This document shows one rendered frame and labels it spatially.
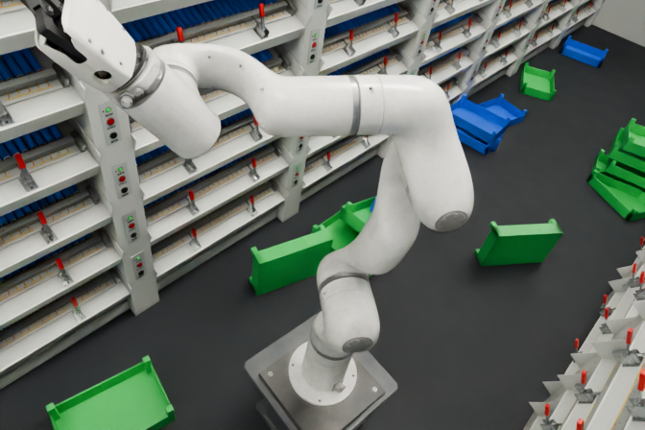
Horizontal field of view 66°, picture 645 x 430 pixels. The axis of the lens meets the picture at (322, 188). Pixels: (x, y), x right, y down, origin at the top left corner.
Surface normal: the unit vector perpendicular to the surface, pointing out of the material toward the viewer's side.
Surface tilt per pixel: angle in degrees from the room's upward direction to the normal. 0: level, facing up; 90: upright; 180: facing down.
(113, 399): 0
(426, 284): 0
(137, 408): 0
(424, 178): 60
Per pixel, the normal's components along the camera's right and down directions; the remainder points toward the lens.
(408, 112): 0.20, 0.46
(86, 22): 0.84, -0.40
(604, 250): 0.14, -0.71
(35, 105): 0.40, -0.44
